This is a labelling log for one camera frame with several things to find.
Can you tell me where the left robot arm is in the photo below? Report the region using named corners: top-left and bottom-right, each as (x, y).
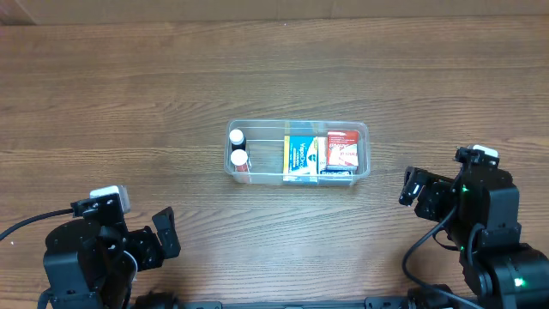
top-left (37, 207), bottom-right (181, 308)

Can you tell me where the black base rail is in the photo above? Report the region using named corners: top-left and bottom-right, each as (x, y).
top-left (130, 293), bottom-right (471, 309)

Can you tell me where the white Hansaplast plaster box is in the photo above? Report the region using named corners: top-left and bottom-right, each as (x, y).
top-left (317, 136), bottom-right (353, 176)

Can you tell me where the black bottle white cap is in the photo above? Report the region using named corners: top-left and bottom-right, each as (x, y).
top-left (229, 129), bottom-right (246, 151)

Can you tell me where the clear plastic container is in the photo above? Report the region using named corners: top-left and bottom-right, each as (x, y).
top-left (225, 119), bottom-right (371, 185)

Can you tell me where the red caplet box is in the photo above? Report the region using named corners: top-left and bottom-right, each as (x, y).
top-left (327, 130), bottom-right (359, 171)

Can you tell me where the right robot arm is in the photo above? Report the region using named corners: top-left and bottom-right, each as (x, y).
top-left (399, 159), bottom-right (548, 308)

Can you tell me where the blue yellow VapoDrops box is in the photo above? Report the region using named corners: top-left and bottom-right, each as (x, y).
top-left (283, 136), bottom-right (318, 175)

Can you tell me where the orange tube white cap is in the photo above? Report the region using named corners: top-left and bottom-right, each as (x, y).
top-left (230, 149), bottom-right (250, 173)

